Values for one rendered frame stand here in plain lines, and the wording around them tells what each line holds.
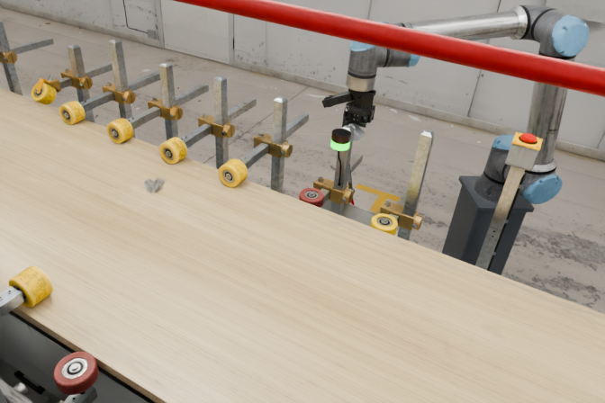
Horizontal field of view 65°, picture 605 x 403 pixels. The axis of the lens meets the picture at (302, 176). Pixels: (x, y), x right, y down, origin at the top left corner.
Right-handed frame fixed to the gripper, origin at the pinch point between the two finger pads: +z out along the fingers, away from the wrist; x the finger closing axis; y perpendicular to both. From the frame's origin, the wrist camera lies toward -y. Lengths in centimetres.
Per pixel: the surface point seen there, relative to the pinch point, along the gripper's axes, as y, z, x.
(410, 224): 29.6, 16.8, -10.2
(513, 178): 54, -10, -10
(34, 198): -71, 11, -69
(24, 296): -36, 8, -97
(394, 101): -56, 94, 259
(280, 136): -20.7, 0.6, -9.4
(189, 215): -27, 11, -51
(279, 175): -20.5, 17.1, -9.1
